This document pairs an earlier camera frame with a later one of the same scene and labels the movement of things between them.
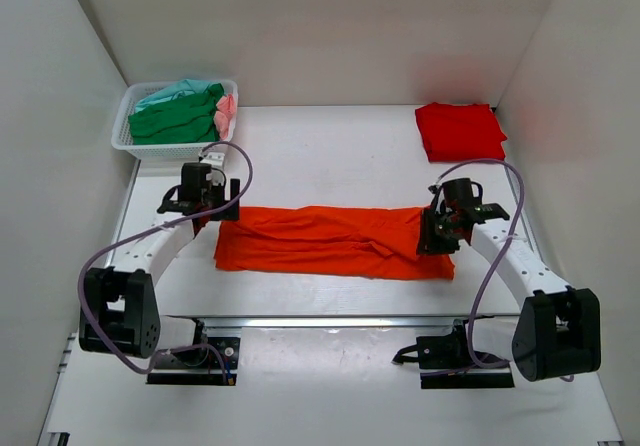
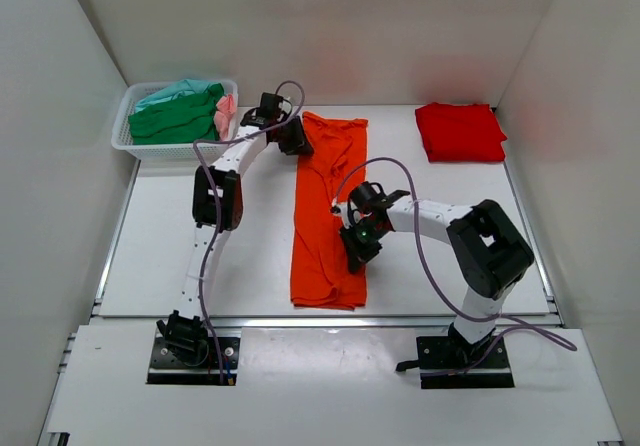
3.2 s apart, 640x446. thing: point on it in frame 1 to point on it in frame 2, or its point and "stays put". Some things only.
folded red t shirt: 461,132 stays put
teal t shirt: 182,87 stays put
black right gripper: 428,244 to 356,255
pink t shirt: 226,106 stays put
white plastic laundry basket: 175,120 stays put
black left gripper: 230,212 to 299,144
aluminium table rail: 332,321 stays put
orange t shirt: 330,240 to 321,277
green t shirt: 188,118 stays put
